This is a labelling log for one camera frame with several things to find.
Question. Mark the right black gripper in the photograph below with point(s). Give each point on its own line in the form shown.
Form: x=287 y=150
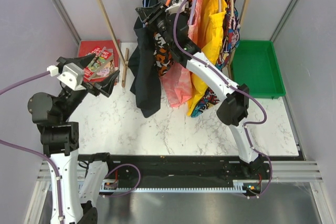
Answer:
x=158 y=11

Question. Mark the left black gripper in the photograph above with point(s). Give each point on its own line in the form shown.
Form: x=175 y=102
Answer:
x=105 y=87

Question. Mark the dark navy shorts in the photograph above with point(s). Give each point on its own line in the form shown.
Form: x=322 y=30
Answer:
x=146 y=85

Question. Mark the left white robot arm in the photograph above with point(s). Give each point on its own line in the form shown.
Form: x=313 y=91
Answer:
x=60 y=140

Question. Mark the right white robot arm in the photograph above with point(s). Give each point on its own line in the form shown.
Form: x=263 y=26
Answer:
x=234 y=104

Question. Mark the camouflage orange black shorts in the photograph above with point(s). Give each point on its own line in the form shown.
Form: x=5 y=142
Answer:
x=163 y=58

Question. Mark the yellow shorts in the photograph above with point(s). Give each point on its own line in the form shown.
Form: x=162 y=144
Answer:
x=210 y=40

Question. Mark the pink patterned shorts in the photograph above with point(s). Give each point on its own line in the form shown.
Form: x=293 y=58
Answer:
x=177 y=82

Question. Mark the comic print shorts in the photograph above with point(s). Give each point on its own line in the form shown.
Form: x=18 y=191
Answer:
x=231 y=29

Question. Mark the colourful paperback book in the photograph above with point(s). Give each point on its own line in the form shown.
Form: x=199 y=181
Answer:
x=98 y=58

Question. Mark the pink illustrated book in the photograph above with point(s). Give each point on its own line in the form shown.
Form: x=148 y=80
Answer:
x=106 y=70

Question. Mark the large red book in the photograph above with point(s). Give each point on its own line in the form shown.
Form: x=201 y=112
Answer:
x=104 y=63

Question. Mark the wooden clothes rack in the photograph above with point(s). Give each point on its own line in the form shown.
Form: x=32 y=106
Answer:
x=124 y=59

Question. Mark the green plastic tray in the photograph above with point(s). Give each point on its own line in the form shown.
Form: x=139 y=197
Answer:
x=255 y=64

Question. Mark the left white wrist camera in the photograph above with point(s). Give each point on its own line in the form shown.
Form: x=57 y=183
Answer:
x=70 y=75

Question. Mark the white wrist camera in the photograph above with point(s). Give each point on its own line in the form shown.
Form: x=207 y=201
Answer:
x=70 y=75
x=176 y=6

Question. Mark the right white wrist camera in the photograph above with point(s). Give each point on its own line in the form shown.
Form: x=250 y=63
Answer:
x=176 y=6

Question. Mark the grey slotted cable duct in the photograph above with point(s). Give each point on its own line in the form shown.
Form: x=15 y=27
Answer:
x=238 y=187

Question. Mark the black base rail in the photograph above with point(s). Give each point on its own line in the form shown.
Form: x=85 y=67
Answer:
x=173 y=172

